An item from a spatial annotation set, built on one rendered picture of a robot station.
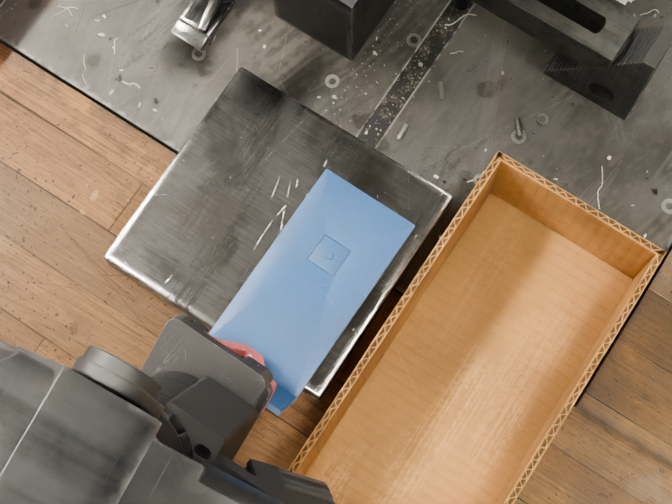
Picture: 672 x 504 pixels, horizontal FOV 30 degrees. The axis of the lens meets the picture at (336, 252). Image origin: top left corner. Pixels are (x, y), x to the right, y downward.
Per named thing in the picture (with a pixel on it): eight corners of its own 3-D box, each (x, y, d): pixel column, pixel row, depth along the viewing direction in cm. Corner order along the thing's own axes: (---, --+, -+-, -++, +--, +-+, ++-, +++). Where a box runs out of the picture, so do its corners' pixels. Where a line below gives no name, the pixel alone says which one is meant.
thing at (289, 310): (190, 360, 80) (184, 351, 77) (326, 170, 83) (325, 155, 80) (281, 421, 79) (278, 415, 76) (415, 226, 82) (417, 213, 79)
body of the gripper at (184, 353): (280, 371, 69) (231, 411, 62) (196, 512, 72) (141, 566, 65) (184, 306, 70) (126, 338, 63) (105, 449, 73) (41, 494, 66)
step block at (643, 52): (543, 73, 87) (564, 16, 78) (565, 40, 87) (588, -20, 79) (624, 120, 86) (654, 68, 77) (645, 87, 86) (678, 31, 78)
